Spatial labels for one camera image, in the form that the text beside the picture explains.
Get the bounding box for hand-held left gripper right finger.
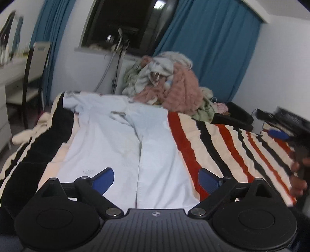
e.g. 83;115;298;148
187;169;275;218

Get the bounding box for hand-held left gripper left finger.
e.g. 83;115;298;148
35;167;124;217

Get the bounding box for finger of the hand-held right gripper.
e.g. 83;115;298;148
255;108;277;121
266;129;292;142

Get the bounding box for light blue pants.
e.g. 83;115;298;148
62;91;202;209

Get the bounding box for pile of pale clothes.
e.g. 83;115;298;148
121;51;229;122

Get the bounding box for person's right hand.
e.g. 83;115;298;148
289;151;310;197

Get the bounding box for black bag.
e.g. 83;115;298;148
211;102;254;133

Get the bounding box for striped blanket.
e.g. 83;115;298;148
0;91;302;218

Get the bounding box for pink fuzzy garment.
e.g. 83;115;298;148
133;55;203;116

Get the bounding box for blue curtain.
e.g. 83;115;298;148
151;0;265;105
28;0;76;103

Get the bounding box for cream cloth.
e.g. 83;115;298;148
12;112;52;146

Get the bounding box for white desk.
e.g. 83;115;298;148
0;56;46;154

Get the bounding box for dark window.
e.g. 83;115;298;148
81;0;180;56

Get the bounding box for dark frame chair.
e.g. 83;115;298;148
22;41;52;130

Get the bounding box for metal stand with cables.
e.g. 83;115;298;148
95;27;140;95

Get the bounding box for wall mirror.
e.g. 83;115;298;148
0;10;24;66

